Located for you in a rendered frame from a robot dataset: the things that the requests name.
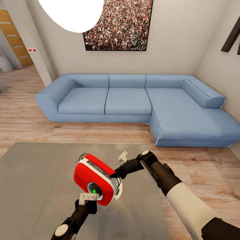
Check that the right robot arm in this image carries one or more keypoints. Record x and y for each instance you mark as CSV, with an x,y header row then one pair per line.
x,y
200,220

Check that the sofa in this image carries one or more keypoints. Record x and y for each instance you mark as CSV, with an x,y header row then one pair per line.
x,y
181,110

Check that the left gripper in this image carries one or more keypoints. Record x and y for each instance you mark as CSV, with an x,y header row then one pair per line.
x,y
89,208

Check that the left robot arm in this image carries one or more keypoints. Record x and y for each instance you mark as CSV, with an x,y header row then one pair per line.
x,y
70,227

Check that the radio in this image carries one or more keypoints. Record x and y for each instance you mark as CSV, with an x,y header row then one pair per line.
x,y
93,176

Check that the picture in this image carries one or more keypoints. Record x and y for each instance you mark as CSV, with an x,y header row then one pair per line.
x,y
123,26

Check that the coffee table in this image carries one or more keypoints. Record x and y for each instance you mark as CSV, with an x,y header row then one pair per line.
x,y
38,193

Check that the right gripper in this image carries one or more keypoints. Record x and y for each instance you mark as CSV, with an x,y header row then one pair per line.
x,y
123,170

